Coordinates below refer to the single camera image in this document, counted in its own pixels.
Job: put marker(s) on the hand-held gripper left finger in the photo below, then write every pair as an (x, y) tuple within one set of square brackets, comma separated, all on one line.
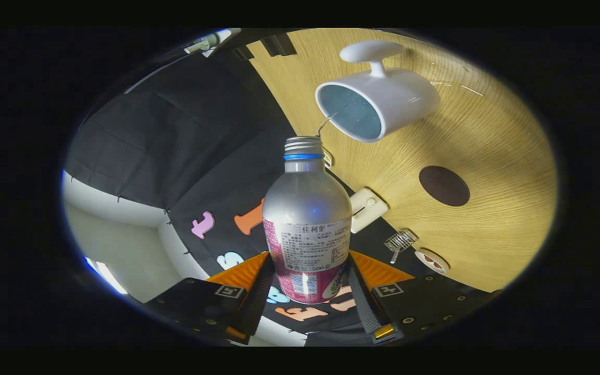
[(255, 307)]

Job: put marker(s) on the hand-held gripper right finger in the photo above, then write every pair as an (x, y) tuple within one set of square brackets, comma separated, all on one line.
[(366, 307)]

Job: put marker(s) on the silver juice bottle red label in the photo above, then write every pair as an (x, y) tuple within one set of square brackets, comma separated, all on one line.
[(305, 203)]

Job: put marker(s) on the dark brown round coaster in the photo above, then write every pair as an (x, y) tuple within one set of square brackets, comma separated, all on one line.
[(444, 186)]

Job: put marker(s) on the white cup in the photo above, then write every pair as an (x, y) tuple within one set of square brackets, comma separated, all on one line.
[(409, 94)]

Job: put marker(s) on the white round plate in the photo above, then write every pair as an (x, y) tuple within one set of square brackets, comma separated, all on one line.
[(438, 255)]

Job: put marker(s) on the white toaster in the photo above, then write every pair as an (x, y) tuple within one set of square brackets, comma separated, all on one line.
[(369, 208)]

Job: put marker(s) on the ceiling light panel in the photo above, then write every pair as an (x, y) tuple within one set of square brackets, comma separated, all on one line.
[(106, 276)]

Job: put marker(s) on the black backdrop cloth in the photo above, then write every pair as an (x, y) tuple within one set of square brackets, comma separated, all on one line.
[(185, 130)]

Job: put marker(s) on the wooden table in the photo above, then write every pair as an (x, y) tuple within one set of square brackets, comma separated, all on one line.
[(498, 156)]

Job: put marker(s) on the black table edge clamp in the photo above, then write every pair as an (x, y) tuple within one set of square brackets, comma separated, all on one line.
[(279, 45), (242, 53)]

